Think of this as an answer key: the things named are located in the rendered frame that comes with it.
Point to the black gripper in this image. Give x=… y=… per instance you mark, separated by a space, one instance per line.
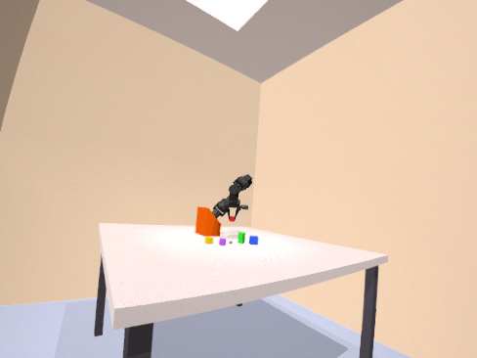
x=239 y=207

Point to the blue block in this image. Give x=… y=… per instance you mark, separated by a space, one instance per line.
x=253 y=240

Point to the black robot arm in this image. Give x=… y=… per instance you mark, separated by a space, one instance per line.
x=241 y=183

